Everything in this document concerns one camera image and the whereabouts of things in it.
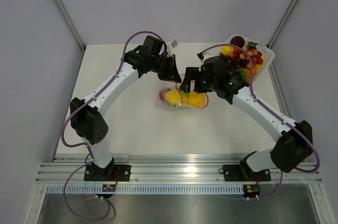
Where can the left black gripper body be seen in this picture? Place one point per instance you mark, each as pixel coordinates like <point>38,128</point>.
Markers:
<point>163,66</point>

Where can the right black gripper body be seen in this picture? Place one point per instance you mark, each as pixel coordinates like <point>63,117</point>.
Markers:
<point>203,83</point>

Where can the yellow lemon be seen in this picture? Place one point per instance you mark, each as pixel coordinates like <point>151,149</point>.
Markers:
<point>196,99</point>

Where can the green cabbage-like vegetable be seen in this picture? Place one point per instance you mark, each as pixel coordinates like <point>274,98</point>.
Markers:
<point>185,94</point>

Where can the red apple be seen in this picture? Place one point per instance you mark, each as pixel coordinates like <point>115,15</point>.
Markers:
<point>162,93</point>

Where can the yellow mango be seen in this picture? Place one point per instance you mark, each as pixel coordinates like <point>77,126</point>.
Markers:
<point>173,97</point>

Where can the clear zip bag orange zipper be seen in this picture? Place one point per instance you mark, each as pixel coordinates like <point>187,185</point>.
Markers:
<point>184,104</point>

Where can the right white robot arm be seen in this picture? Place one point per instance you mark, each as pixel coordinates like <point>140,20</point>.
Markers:
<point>293,140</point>

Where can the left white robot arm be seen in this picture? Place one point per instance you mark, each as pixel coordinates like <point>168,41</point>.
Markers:
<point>87,114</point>

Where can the small yellow pear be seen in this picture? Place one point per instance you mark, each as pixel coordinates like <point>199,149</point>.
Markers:
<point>226,50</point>

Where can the green leafy orange vegetable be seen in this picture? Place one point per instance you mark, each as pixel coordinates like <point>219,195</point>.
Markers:
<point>243,73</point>

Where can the dark red plum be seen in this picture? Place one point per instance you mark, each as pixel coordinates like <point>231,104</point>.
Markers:
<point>237,41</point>

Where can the white plastic fruit basket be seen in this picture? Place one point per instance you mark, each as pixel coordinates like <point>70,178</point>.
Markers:
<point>259,56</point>

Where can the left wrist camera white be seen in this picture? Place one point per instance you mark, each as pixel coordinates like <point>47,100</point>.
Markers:
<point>172,43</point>

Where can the right aluminium frame post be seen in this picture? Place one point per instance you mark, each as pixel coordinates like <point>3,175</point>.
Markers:
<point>283,21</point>

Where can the aluminium frame post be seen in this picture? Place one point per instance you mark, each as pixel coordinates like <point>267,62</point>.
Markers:
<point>283,21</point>
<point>70,24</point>

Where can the left aluminium frame post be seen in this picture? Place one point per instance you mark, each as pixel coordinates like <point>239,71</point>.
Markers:
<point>70,24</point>

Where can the aluminium mounting rail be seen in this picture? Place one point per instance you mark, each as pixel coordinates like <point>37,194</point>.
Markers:
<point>148,169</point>

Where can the white slotted cable duct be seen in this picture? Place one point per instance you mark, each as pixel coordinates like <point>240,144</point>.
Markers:
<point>222,189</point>

